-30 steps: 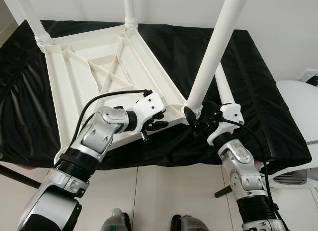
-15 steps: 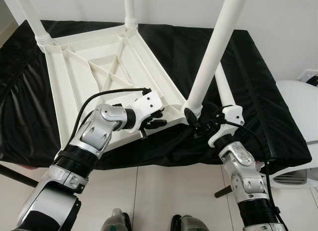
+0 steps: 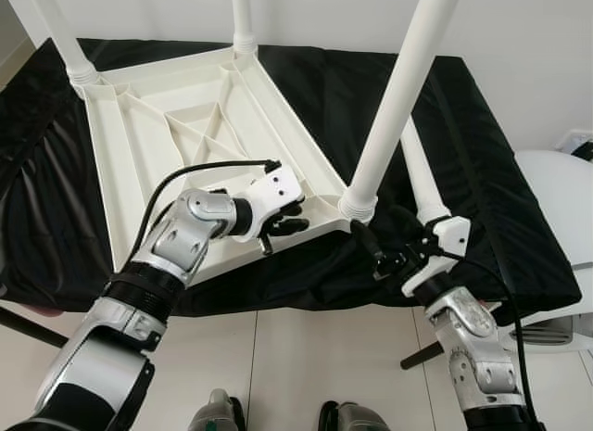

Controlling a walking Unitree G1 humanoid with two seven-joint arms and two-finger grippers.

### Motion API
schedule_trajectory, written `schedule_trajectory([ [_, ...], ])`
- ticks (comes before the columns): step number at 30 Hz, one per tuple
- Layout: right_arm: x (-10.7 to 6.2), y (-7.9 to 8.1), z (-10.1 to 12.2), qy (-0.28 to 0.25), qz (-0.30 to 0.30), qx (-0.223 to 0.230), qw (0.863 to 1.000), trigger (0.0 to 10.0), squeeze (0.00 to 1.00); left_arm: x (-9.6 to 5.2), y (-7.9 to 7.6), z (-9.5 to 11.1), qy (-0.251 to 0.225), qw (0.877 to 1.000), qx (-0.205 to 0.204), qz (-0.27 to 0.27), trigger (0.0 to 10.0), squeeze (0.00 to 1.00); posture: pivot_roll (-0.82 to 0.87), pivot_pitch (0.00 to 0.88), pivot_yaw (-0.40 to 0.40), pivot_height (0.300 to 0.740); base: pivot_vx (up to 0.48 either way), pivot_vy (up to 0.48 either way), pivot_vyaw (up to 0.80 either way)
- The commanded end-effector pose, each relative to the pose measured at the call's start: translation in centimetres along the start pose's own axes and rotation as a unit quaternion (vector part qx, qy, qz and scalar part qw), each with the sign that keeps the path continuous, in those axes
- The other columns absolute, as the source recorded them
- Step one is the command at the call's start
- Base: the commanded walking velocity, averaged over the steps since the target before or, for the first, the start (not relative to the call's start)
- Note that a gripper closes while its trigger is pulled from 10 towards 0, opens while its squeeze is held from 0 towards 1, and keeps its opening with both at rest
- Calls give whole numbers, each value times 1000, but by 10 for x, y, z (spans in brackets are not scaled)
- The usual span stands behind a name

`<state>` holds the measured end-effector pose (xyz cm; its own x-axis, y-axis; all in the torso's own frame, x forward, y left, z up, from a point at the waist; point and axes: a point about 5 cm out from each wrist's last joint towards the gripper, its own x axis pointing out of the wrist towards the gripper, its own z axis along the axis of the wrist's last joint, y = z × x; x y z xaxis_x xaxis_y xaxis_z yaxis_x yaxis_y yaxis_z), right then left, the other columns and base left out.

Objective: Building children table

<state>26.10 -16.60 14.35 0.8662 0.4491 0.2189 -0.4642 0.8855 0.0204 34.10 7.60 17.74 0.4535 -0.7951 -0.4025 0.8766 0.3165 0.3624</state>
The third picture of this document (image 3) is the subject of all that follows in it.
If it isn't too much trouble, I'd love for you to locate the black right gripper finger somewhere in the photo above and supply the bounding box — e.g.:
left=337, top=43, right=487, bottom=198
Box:
left=388, top=204, right=429, bottom=239
left=353, top=220, right=386, bottom=263

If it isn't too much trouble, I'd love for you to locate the white plastic table leg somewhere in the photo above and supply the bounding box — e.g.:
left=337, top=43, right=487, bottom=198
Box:
left=398, top=116, right=455, bottom=228
left=338, top=0, right=464, bottom=223
left=28, top=0, right=101, bottom=87
left=232, top=0, right=259, bottom=54

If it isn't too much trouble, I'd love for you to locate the white plastic table top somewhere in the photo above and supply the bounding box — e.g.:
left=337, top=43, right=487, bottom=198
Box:
left=72, top=46, right=358, bottom=288

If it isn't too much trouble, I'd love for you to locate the black metal table leg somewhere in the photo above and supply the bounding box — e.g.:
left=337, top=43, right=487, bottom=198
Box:
left=0, top=306, right=66, bottom=349
left=400, top=346, right=444, bottom=371

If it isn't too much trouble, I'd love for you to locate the white dome litter box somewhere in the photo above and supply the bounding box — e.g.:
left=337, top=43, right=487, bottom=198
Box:
left=500, top=150, right=593, bottom=347

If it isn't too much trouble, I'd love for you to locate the pink cloth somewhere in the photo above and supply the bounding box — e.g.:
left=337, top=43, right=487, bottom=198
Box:
left=0, top=301, right=52, bottom=316

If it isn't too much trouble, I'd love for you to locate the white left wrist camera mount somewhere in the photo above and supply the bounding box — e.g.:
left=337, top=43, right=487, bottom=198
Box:
left=248, top=164, right=305, bottom=237

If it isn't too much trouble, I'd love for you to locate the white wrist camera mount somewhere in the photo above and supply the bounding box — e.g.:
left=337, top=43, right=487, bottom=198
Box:
left=248, top=164, right=305, bottom=237
left=403, top=216, right=471, bottom=298

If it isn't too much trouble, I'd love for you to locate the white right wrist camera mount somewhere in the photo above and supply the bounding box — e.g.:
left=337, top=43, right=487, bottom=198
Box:
left=403, top=216, right=471, bottom=298

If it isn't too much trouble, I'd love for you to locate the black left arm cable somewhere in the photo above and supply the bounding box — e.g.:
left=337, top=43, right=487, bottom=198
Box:
left=137, top=158, right=281, bottom=265

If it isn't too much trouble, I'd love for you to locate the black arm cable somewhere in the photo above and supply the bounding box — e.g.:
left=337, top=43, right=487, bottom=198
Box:
left=412, top=250, right=540, bottom=431
left=137, top=158, right=281, bottom=265

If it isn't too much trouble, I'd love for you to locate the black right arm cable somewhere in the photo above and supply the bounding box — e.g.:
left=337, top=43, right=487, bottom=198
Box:
left=412, top=250, right=540, bottom=431

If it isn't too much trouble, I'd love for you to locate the white wall socket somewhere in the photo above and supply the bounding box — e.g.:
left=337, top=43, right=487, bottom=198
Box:
left=565, top=131, right=593, bottom=154

